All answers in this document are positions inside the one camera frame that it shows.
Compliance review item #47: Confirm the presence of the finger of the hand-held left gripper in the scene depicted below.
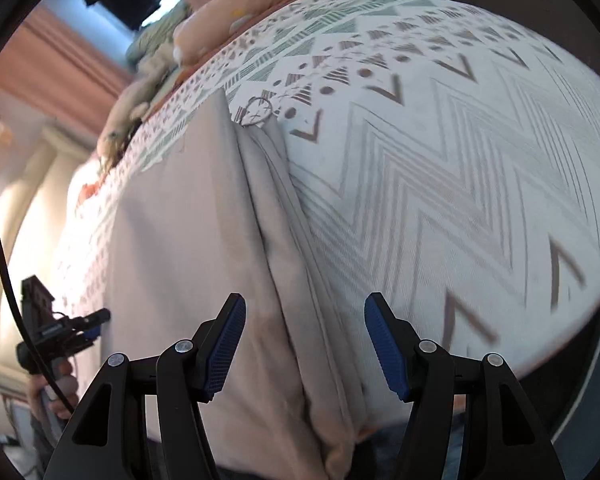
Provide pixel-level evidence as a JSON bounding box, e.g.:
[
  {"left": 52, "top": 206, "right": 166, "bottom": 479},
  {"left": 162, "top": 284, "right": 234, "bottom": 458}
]
[{"left": 70, "top": 309, "right": 112, "bottom": 341}]

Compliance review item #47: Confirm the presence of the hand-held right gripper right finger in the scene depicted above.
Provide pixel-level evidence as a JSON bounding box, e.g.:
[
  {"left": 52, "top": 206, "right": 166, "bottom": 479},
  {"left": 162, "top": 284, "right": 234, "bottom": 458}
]
[{"left": 364, "top": 292, "right": 567, "bottom": 480}]

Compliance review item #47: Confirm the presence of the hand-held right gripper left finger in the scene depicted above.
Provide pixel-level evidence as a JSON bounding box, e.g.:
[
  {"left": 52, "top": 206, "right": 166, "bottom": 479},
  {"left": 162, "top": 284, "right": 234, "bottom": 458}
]
[{"left": 42, "top": 292, "right": 247, "bottom": 480}]

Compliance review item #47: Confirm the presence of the beige large shirt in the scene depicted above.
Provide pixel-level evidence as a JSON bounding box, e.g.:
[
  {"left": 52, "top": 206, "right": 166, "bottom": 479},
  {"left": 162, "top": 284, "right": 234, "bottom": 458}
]
[{"left": 105, "top": 87, "right": 381, "bottom": 480}]

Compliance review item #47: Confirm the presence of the person's left hand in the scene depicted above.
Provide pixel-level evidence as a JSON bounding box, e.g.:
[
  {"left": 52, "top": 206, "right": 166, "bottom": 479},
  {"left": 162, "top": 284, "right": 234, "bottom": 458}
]
[{"left": 27, "top": 359, "right": 78, "bottom": 418}]

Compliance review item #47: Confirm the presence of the cream padded headboard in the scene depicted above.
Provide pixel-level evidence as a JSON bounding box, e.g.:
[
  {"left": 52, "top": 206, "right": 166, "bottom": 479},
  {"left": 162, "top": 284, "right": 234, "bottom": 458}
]
[{"left": 0, "top": 125, "right": 102, "bottom": 396}]

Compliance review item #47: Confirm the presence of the geometric patterned duvet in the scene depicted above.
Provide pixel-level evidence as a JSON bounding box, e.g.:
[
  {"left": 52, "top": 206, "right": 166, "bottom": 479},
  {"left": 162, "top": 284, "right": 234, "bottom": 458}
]
[{"left": 50, "top": 0, "right": 600, "bottom": 436}]

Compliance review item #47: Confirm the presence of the grey plush toy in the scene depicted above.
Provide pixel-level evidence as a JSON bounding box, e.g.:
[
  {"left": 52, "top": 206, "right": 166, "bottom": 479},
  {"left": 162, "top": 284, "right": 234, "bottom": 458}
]
[{"left": 97, "top": 50, "right": 182, "bottom": 162}]

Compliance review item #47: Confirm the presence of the pink curtain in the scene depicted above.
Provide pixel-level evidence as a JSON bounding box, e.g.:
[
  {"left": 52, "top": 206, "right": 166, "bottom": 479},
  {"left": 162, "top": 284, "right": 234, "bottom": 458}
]
[{"left": 0, "top": 7, "right": 132, "bottom": 127}]

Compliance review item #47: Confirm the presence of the crumpled printed quilt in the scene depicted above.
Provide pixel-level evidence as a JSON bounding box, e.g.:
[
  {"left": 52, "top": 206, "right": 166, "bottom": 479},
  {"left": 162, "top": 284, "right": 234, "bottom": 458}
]
[{"left": 125, "top": 0, "right": 197, "bottom": 67}]

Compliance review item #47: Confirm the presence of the orange plush pillow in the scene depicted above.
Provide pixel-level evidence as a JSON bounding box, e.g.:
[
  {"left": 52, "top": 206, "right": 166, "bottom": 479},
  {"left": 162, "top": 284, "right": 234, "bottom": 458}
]
[{"left": 172, "top": 0, "right": 326, "bottom": 67}]

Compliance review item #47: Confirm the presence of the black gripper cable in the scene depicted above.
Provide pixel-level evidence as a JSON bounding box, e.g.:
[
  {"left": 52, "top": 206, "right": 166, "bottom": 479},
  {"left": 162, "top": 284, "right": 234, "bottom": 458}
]
[{"left": 0, "top": 192, "right": 79, "bottom": 415}]

